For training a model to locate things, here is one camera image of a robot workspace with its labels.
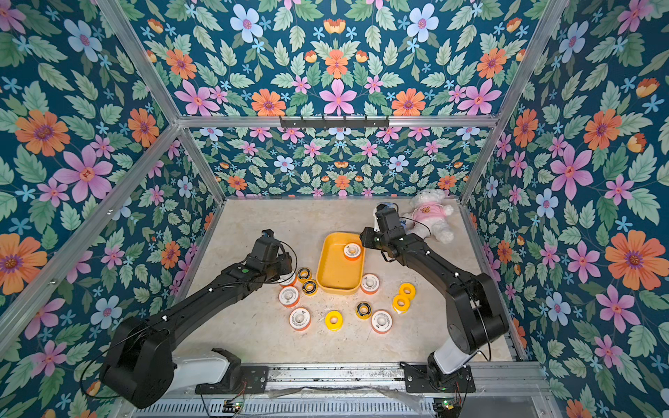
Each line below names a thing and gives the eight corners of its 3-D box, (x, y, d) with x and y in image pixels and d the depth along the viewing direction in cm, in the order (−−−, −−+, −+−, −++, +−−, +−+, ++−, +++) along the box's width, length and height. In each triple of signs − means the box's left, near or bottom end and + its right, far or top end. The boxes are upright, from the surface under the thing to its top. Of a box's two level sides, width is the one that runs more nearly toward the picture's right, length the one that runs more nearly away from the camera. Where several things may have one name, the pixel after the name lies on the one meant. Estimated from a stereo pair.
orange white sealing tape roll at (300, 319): (288, 331, 85) (286, 328, 83) (291, 309, 89) (290, 306, 87) (310, 331, 85) (308, 328, 82) (312, 309, 89) (311, 306, 87)
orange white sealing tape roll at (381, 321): (371, 333, 84) (372, 331, 82) (370, 312, 89) (371, 309, 87) (392, 333, 84) (393, 331, 82) (390, 312, 89) (391, 309, 87)
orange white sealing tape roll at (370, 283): (357, 285, 94) (357, 282, 92) (369, 273, 97) (370, 270, 95) (370, 297, 91) (370, 294, 89) (382, 285, 94) (383, 282, 92)
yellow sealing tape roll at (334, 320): (325, 331, 85) (324, 329, 83) (326, 312, 88) (326, 310, 87) (343, 331, 85) (343, 329, 83) (343, 312, 88) (343, 310, 87)
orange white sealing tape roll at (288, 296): (278, 306, 90) (276, 304, 88) (281, 289, 94) (280, 286, 92) (297, 306, 90) (296, 304, 88) (300, 289, 94) (299, 286, 92)
